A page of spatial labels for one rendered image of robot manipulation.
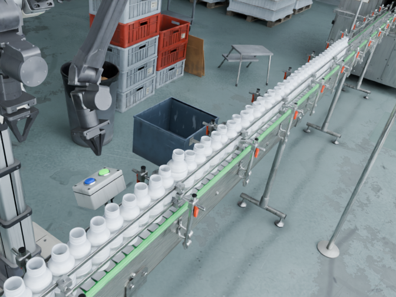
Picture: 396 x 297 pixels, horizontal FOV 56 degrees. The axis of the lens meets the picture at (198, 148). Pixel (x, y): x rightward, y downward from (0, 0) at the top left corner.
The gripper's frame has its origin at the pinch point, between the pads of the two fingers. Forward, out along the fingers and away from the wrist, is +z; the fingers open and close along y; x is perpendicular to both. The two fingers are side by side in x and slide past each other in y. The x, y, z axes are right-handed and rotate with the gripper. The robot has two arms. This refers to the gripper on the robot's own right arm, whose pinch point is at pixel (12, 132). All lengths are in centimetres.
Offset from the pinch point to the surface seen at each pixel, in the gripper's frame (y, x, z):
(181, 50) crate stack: -172, 324, 102
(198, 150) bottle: 16, 55, 23
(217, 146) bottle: 18, 66, 27
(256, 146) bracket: 26, 84, 31
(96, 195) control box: 2.8, 20.9, 30.0
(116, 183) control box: 3.0, 29.3, 30.2
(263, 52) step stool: -94, 391, 95
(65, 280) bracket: 20.2, -5.0, 27.9
